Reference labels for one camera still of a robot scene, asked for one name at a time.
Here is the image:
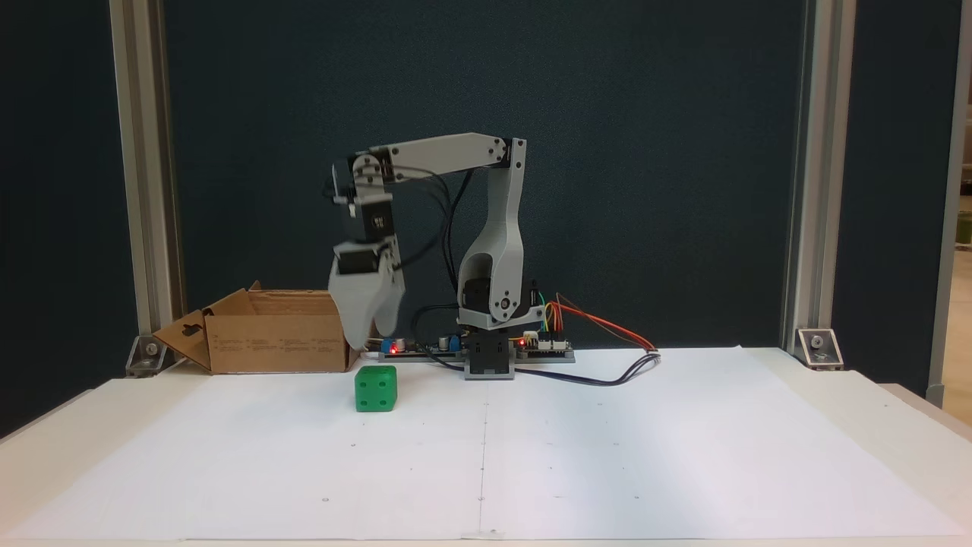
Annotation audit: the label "slim grey gripper finger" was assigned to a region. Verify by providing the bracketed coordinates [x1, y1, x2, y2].
[372, 270, 407, 340]

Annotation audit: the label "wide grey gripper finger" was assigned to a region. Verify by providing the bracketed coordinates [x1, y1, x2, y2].
[328, 267, 380, 352]

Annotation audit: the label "green die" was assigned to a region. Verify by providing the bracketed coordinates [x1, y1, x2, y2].
[355, 365, 398, 413]

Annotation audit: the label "blue circuit board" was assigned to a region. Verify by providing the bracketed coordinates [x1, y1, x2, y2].
[371, 334, 465, 362]

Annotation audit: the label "brown cardboard box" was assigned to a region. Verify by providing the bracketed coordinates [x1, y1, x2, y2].
[152, 281, 362, 375]

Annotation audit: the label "small circuit board with jumpers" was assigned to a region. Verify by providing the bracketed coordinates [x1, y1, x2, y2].
[516, 334, 576, 363]

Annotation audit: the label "white paper sheet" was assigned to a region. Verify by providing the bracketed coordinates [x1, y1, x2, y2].
[8, 346, 965, 542]

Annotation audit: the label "black motor cable loop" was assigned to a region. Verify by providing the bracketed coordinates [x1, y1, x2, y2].
[395, 167, 478, 305]

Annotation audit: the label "coloured jumper wires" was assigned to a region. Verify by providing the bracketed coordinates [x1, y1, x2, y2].
[535, 300, 567, 339]

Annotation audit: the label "metal corner bracket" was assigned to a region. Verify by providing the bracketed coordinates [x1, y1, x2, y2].
[125, 334, 169, 378]
[795, 327, 844, 372]

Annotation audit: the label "black cable with white connector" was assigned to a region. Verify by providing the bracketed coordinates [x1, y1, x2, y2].
[437, 351, 662, 389]

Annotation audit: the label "orange and red wires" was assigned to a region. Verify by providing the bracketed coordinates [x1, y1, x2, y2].
[557, 292, 658, 353]

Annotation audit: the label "aluminium frame post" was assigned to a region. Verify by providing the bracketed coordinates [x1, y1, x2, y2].
[926, 0, 972, 408]
[110, 0, 185, 359]
[782, 0, 845, 358]

